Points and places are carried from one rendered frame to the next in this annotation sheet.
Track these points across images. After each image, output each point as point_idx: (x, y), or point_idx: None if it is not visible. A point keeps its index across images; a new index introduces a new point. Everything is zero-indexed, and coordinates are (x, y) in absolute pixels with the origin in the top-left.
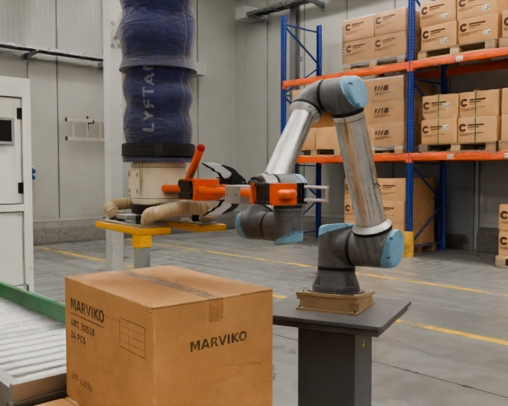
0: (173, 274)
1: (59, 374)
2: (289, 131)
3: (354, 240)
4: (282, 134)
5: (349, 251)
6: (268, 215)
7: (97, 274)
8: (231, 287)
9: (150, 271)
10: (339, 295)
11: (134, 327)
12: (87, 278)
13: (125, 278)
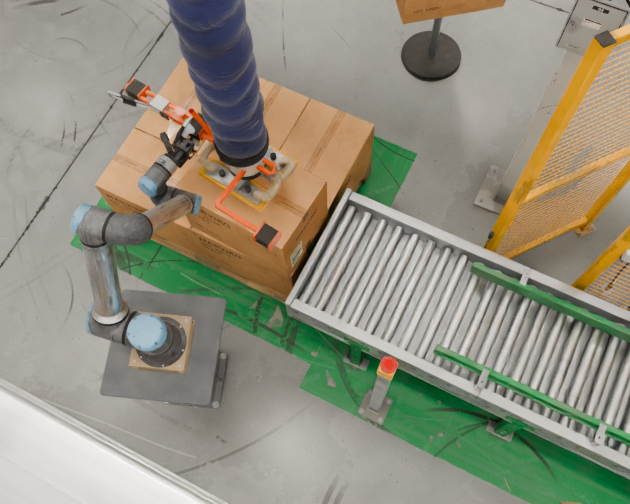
0: (257, 213)
1: (334, 212)
2: (152, 209)
3: (129, 309)
4: (159, 211)
5: None
6: (171, 187)
7: (310, 194)
8: (199, 185)
9: (278, 216)
10: (153, 313)
11: None
12: (306, 179)
13: (281, 188)
